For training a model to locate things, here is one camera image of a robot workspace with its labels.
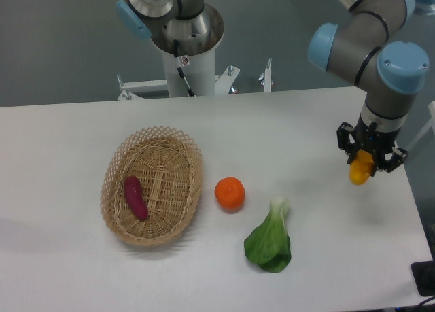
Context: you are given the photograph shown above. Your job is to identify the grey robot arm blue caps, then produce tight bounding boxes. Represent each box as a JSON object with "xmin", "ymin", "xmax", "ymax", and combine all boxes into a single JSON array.
[{"xmin": 116, "ymin": 0, "xmax": 430, "ymax": 184}]

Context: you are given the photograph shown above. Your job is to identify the purple sweet potato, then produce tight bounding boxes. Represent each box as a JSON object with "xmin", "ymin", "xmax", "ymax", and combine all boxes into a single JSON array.
[{"xmin": 124, "ymin": 175, "xmax": 149, "ymax": 221}]

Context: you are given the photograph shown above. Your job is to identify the white table leg frame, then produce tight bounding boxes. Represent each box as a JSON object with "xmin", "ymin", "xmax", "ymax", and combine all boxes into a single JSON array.
[{"xmin": 405, "ymin": 101, "xmax": 434, "ymax": 157}]

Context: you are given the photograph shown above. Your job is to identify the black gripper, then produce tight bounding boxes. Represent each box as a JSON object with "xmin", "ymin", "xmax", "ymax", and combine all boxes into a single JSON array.
[{"xmin": 336, "ymin": 117, "xmax": 407, "ymax": 177}]

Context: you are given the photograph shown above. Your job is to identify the green bok choy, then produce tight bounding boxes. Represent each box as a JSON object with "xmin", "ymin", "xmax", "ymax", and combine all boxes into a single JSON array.
[{"xmin": 243, "ymin": 196, "xmax": 292, "ymax": 273}]

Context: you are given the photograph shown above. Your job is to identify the woven wicker basket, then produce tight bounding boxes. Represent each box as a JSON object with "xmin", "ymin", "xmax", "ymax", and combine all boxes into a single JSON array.
[{"xmin": 100, "ymin": 126, "xmax": 203, "ymax": 247}]

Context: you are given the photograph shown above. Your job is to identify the white mounting frame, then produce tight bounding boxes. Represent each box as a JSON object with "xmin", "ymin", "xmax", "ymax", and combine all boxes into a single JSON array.
[{"xmin": 117, "ymin": 58, "xmax": 274, "ymax": 101}]

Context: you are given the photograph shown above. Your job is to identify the yellow mango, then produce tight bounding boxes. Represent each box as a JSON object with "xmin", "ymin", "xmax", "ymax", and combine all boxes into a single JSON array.
[{"xmin": 349, "ymin": 150, "xmax": 375, "ymax": 186}]

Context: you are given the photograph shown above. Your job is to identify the black device at edge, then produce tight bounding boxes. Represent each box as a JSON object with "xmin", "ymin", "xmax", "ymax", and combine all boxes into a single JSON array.
[{"xmin": 411, "ymin": 260, "xmax": 434, "ymax": 296}]

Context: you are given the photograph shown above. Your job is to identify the black cable on pedestal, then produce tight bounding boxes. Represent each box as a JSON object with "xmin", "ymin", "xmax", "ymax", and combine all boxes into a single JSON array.
[{"xmin": 172, "ymin": 39, "xmax": 196, "ymax": 97}]

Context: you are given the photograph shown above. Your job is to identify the orange tangerine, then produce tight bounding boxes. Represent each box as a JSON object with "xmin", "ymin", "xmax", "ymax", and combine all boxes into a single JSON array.
[{"xmin": 214, "ymin": 177, "xmax": 245, "ymax": 213}]

